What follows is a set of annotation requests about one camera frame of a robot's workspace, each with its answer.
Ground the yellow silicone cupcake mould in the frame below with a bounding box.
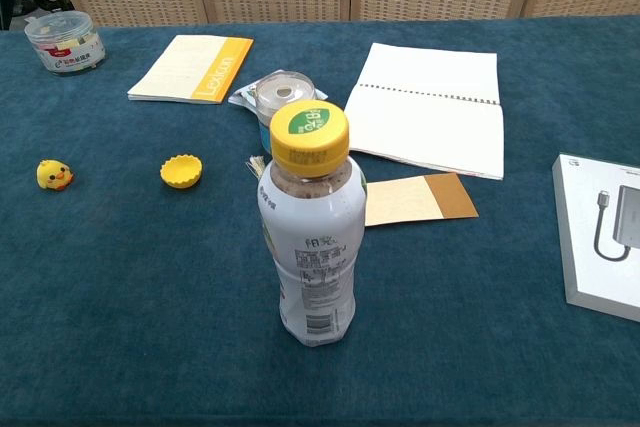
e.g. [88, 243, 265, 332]
[159, 154, 205, 191]

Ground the open white spiral notebook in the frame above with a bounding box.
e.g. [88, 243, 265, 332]
[342, 42, 505, 182]

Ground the yellow rubber duck toy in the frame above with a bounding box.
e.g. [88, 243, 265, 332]
[36, 159, 75, 192]

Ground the white USB hub box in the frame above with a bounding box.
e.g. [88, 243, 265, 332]
[551, 153, 640, 323]

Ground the white-label bottle with yellow cap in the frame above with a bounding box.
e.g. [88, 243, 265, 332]
[256, 99, 369, 348]

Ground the cream and yellow Lexicon notebook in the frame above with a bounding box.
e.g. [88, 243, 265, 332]
[126, 34, 255, 106]

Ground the teal velvet tablecloth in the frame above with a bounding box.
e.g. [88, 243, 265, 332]
[0, 15, 640, 427]

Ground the clear plastic jar of clips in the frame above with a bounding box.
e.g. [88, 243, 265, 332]
[23, 10, 107, 77]

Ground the tan and brown paper card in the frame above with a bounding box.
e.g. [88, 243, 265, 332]
[364, 172, 480, 227]

